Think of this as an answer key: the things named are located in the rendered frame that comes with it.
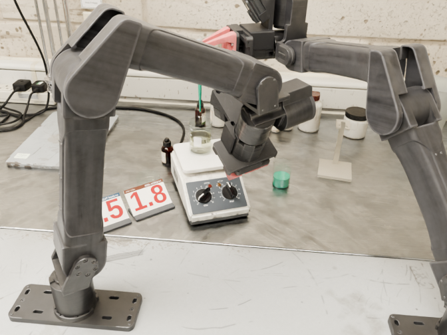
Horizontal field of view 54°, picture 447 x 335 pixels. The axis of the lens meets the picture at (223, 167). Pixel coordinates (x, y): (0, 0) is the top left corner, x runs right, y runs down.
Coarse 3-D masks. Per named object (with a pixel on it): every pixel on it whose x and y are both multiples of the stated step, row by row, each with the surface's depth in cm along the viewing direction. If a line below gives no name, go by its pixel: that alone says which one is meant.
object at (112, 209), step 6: (114, 198) 91; (102, 204) 90; (108, 204) 90; (114, 204) 91; (120, 204) 91; (102, 210) 89; (108, 210) 90; (114, 210) 90; (120, 210) 91; (102, 216) 89; (108, 216) 89; (114, 216) 90; (120, 216) 90
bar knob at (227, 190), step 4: (228, 184) 91; (224, 188) 92; (228, 188) 90; (232, 188) 91; (224, 192) 91; (228, 192) 91; (232, 192) 90; (236, 192) 92; (224, 196) 91; (228, 196) 91; (232, 196) 90
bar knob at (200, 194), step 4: (208, 188) 90; (200, 192) 90; (204, 192) 89; (208, 192) 90; (196, 196) 90; (200, 196) 88; (204, 196) 89; (208, 196) 90; (200, 200) 89; (204, 200) 90; (208, 200) 90
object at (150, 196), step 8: (160, 184) 96; (136, 192) 93; (144, 192) 94; (152, 192) 95; (160, 192) 95; (128, 200) 92; (136, 200) 93; (144, 200) 93; (152, 200) 94; (160, 200) 95; (168, 200) 96; (136, 208) 92; (144, 208) 93
